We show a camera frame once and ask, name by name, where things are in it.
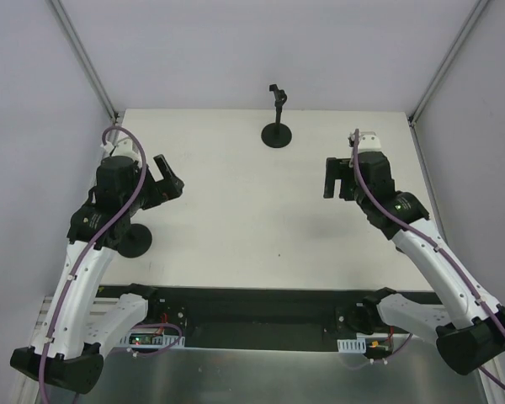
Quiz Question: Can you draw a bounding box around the tall black phone stand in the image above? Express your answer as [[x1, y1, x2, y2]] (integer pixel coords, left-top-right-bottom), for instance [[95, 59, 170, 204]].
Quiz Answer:
[[261, 84, 292, 149]]

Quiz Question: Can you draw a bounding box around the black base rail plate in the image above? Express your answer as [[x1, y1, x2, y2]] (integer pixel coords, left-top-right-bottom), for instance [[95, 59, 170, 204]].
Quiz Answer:
[[121, 285, 447, 351]]

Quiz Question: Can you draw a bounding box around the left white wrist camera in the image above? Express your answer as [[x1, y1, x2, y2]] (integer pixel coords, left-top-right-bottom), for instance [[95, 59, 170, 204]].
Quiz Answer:
[[101, 139, 141, 161]]

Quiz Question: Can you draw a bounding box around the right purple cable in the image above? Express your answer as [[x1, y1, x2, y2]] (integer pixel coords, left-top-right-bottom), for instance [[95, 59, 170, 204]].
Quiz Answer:
[[347, 128, 505, 401]]

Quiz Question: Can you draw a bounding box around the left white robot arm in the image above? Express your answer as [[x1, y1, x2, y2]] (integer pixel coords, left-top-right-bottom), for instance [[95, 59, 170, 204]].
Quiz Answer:
[[10, 155, 183, 395]]

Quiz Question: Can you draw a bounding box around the right white cable duct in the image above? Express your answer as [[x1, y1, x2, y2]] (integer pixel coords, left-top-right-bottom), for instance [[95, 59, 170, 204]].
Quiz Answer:
[[337, 338, 367, 354]]

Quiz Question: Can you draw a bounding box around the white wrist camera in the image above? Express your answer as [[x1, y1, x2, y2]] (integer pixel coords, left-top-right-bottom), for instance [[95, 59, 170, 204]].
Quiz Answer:
[[348, 130, 381, 153], [101, 139, 141, 161]]

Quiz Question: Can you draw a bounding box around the white cable duct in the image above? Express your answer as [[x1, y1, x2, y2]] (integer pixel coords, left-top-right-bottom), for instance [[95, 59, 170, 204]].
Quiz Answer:
[[337, 338, 367, 354], [117, 332, 185, 349]]

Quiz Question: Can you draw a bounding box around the left aluminium frame post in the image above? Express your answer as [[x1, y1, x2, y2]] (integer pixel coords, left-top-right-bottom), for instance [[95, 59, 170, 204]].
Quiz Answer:
[[45, 0, 120, 123]]

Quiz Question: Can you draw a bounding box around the aluminium frame post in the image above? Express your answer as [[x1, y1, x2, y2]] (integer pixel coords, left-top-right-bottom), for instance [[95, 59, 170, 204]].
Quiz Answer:
[[407, 0, 492, 127], [45, 0, 120, 123]]

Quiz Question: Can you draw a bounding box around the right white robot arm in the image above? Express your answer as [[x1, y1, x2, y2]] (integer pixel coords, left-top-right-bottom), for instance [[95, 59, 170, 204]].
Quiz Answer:
[[323, 151, 505, 375]]

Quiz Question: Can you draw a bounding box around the short black phone stand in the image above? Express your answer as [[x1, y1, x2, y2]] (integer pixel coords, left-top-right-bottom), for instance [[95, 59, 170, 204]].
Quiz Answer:
[[117, 224, 152, 258]]

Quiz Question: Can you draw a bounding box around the right aluminium frame post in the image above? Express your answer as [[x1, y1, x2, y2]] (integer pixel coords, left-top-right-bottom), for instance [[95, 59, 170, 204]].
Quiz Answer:
[[407, 0, 492, 127]]

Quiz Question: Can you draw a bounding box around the left white cable duct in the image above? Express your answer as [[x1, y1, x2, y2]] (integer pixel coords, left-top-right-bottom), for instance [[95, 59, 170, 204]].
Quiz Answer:
[[117, 332, 185, 349]]

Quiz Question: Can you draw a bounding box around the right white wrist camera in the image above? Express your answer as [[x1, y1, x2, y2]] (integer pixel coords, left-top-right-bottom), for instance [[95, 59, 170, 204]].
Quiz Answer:
[[348, 130, 381, 153]]

